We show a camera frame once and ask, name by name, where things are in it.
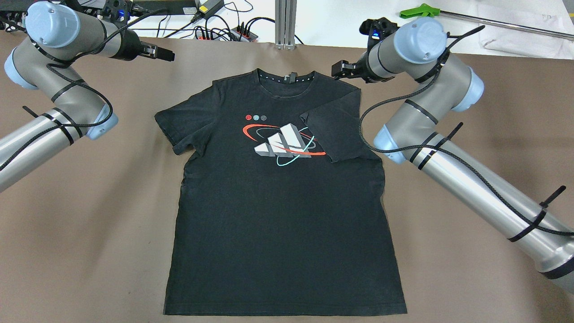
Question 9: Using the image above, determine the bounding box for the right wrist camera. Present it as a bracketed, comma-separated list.
[359, 17, 399, 48]

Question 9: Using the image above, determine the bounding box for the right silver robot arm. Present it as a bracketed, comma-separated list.
[331, 17, 574, 293]

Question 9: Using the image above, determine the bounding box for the black power adapter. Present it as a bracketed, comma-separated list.
[197, 0, 224, 18]

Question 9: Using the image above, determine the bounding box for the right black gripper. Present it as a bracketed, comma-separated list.
[331, 56, 382, 83]

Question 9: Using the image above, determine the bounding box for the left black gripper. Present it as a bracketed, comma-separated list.
[120, 31, 175, 61]

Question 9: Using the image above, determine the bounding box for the red black usb hub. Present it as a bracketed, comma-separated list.
[190, 26, 260, 42]

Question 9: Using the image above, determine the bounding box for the green handled grabber tool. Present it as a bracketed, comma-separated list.
[399, 3, 574, 41]

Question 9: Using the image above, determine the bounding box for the black printed t-shirt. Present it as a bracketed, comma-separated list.
[155, 69, 407, 316]

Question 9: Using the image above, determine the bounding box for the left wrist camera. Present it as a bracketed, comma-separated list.
[99, 0, 134, 22]

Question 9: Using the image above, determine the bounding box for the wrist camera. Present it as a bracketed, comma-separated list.
[359, 17, 399, 48]
[99, 0, 134, 22]

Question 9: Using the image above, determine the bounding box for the aluminium frame post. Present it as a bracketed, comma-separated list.
[275, 0, 297, 50]

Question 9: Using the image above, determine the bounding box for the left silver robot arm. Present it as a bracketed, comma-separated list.
[0, 1, 175, 191]

